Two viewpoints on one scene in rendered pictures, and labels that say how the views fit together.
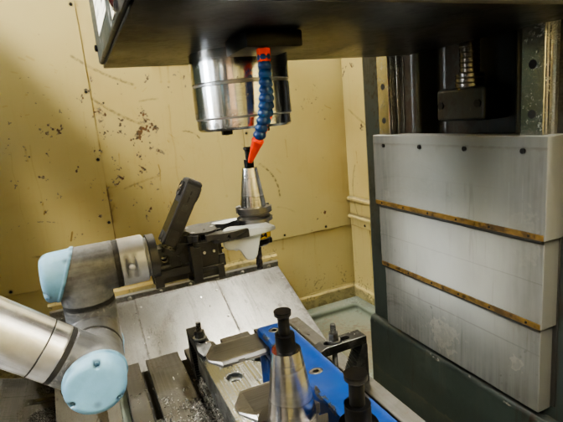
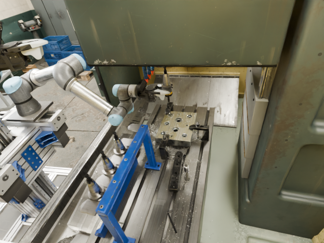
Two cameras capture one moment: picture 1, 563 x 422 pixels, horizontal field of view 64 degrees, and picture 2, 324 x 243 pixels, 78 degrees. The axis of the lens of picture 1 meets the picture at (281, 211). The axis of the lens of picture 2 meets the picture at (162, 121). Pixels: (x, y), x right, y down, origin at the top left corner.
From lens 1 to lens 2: 0.72 m
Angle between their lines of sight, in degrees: 48
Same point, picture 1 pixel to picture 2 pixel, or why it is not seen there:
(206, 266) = (149, 98)
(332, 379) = (134, 145)
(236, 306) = (212, 90)
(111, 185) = not seen: hidden behind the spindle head
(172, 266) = (142, 95)
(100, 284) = (124, 96)
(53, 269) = (114, 90)
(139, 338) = (176, 91)
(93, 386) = (112, 121)
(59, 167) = not seen: hidden behind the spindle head
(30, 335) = (102, 107)
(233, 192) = not seen: hidden behind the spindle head
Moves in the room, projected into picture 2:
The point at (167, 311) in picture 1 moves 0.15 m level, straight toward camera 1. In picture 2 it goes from (188, 85) to (183, 92)
